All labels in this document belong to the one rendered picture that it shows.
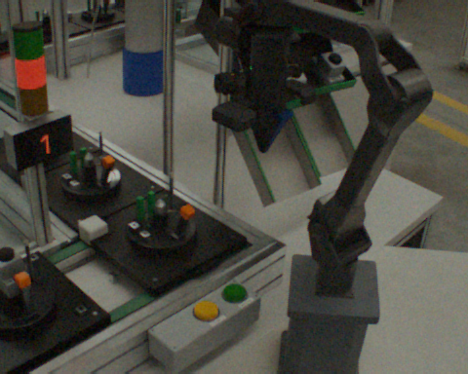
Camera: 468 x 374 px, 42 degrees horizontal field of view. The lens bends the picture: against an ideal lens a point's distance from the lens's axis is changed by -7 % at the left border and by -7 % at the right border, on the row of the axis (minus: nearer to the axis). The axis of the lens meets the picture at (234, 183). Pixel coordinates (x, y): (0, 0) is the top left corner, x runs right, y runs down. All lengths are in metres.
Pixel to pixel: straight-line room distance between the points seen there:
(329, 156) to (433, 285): 0.39
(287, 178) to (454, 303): 0.45
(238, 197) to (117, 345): 0.66
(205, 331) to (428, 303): 0.51
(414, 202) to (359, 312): 0.73
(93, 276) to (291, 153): 0.50
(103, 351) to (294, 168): 0.61
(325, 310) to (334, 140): 0.61
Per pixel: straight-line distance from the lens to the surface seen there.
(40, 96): 1.09
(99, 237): 1.28
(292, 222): 1.52
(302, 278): 1.04
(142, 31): 2.06
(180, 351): 1.06
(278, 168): 1.37
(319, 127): 1.50
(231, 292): 1.14
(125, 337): 1.07
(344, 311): 0.99
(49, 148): 1.14
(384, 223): 1.57
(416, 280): 1.42
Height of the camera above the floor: 1.72
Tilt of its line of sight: 31 degrees down
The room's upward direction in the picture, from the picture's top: 3 degrees clockwise
